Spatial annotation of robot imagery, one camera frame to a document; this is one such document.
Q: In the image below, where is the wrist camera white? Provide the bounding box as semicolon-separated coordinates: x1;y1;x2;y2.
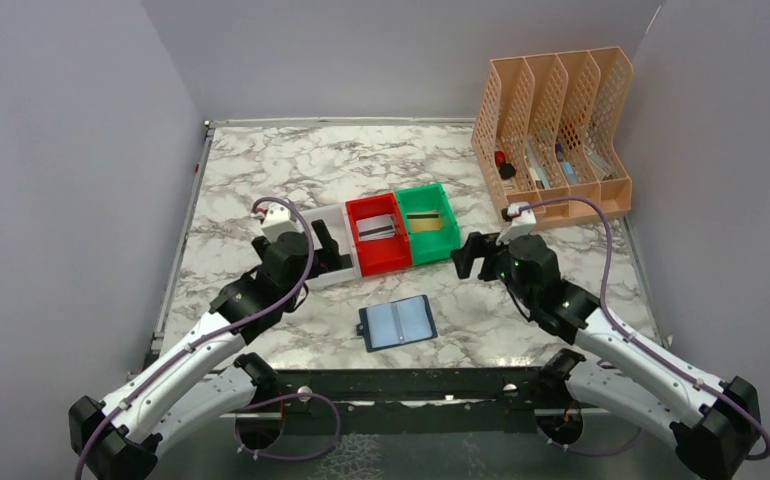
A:
256;203;301;242
496;202;537;246

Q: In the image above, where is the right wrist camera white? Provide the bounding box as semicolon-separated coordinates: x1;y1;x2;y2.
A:
496;202;537;246

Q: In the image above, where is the white plastic bin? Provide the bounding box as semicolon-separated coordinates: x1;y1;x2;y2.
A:
302;204;361;289

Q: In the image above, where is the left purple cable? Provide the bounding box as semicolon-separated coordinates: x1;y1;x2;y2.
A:
73;196;317;480

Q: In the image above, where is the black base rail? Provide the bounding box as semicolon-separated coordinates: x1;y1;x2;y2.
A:
126;347;625;439

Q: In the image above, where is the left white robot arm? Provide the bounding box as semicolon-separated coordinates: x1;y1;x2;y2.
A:
68;220;342;479

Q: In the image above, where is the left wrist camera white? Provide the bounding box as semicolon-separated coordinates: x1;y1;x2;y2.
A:
256;203;301;242

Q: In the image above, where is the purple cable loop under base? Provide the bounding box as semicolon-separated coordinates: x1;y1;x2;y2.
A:
233;390;343;462

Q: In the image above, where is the red black stamp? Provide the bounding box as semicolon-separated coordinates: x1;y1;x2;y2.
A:
494;150;517;181

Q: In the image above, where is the grey stapler in rack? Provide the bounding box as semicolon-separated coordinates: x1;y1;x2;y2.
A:
583;145;616;180

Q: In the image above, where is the gold card in green bin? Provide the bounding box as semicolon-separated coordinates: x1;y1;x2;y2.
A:
406;211;444;234

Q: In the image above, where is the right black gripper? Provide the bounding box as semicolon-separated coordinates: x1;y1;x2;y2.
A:
451;227;536;309

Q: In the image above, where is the peach file organizer rack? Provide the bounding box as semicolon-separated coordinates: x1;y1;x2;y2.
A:
471;47;633;229

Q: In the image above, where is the green plastic bin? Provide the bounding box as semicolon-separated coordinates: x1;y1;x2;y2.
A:
394;183;460;265

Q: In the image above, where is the clear pen pack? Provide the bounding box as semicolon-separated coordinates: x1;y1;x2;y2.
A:
525;141;550;190

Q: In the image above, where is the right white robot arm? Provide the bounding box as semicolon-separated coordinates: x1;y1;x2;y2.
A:
450;232;761;479

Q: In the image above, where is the navy blue card holder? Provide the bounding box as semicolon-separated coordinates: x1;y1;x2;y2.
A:
356;295;438;353

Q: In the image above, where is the red plastic bin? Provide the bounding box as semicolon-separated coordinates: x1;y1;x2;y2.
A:
346;193;412;277

